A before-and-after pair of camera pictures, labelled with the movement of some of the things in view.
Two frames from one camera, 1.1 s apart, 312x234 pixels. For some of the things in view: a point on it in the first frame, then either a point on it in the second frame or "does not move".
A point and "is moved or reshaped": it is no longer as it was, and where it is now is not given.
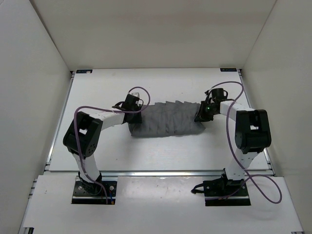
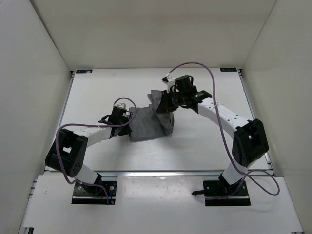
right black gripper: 201,116 -> 165,107
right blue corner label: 228,69 does not move
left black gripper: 137,120 -> 126,131
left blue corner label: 85,71 does not move
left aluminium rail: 56,129 does not move
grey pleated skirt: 168,118 is moved or reshaped
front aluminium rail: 163,173 does not move
